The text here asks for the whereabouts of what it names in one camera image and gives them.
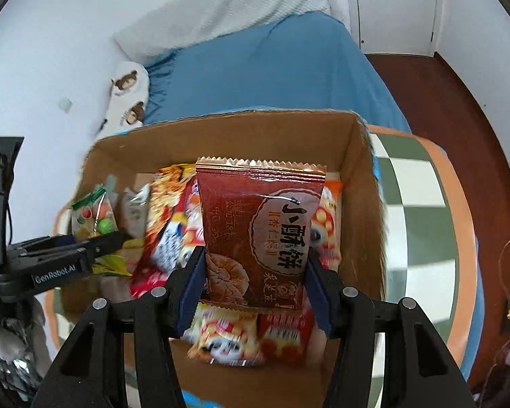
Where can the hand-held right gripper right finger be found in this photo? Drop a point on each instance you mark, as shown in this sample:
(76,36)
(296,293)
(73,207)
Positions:
(318,297)

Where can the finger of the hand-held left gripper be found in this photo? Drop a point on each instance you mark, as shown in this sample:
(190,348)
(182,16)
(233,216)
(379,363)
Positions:
(106,244)

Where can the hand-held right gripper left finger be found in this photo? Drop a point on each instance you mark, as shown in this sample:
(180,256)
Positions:
(191,293)

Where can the green clear candy packet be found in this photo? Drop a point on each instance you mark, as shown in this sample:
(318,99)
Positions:
(95,216)

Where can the small silver snack packet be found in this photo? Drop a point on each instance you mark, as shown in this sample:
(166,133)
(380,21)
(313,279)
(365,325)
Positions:
(134,212)

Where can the brown biscuit packet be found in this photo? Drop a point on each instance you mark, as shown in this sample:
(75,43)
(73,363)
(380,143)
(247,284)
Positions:
(255,221)

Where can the brown cardboard box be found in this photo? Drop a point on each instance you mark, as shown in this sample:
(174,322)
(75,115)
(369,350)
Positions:
(246,136)

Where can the yellow red round-snack packet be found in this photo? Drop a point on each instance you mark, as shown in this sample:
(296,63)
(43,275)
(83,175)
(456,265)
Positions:
(225,331)

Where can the red cracker packet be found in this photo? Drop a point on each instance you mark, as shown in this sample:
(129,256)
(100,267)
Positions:
(284,335)

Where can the yellow red noodle packet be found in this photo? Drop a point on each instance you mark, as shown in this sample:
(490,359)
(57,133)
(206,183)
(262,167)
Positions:
(165,212)

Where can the orange panda snack packet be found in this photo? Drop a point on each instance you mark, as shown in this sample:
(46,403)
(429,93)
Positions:
(329,221)

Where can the crumpled silver foil bag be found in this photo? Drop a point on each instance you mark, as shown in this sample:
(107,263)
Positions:
(8,348)

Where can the green white checkered table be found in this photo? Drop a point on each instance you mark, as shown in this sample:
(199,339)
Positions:
(420,221)

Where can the white bear-print pillow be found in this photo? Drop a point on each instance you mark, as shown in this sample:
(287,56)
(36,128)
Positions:
(127,93)

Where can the blue bedsheet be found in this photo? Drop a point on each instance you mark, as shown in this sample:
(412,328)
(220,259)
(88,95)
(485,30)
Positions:
(272,68)

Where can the white textured blanket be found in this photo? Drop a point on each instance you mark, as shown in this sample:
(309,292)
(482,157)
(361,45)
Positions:
(221,12)

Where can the white door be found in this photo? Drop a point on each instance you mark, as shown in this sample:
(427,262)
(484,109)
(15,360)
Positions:
(395,8)

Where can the small white wall plate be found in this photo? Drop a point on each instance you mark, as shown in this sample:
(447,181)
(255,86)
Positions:
(65,105)

